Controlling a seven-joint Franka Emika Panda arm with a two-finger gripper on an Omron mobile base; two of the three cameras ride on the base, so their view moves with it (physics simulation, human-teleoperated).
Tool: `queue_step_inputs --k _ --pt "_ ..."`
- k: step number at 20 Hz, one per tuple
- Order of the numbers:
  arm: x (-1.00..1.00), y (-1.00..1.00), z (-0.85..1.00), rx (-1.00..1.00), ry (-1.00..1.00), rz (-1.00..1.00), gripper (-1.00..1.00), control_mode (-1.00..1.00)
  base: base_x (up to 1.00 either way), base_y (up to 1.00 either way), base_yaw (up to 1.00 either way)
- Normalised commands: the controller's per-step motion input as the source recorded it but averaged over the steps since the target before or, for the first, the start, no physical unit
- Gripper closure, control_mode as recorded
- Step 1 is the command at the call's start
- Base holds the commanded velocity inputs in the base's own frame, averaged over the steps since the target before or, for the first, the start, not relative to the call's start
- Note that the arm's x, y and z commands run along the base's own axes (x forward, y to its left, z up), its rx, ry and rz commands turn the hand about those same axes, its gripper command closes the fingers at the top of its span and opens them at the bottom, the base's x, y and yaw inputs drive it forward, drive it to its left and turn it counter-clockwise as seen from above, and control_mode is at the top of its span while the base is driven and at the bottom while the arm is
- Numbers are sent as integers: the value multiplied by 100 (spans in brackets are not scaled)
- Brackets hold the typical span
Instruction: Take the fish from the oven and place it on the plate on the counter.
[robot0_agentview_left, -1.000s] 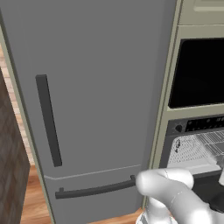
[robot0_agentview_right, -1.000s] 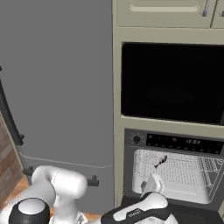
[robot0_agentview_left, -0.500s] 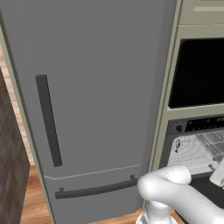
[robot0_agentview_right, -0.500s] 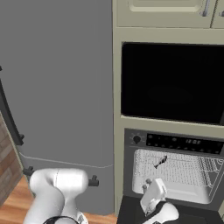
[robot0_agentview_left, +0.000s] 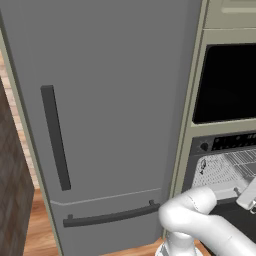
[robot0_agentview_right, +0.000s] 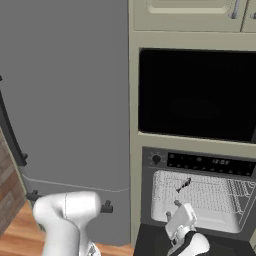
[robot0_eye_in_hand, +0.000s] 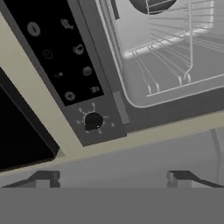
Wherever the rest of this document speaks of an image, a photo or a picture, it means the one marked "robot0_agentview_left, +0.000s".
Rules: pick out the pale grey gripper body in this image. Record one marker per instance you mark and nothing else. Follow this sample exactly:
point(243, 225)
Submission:
point(248, 195)

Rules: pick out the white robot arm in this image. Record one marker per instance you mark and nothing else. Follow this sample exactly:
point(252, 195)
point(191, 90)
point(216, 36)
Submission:
point(200, 220)

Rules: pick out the black oven door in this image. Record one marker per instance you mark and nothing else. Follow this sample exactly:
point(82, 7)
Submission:
point(233, 213)

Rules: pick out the metal oven rack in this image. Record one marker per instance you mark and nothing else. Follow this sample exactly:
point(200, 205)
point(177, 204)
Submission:
point(243, 160)

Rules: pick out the small dark fish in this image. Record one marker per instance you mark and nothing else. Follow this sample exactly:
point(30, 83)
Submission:
point(202, 166)

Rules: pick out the black oven knob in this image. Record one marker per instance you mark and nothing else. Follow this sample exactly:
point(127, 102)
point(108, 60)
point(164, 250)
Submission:
point(204, 146)

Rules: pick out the black microwave oven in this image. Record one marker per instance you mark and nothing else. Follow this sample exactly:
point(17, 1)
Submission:
point(226, 83)

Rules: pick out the grey fridge drawer front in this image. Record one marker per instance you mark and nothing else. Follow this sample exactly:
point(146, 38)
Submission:
point(110, 238)

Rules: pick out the grey fridge door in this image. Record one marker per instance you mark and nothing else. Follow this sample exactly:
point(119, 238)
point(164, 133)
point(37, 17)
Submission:
point(113, 100)

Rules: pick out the beige cupboard door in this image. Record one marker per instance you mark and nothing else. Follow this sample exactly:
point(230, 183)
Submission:
point(233, 13)

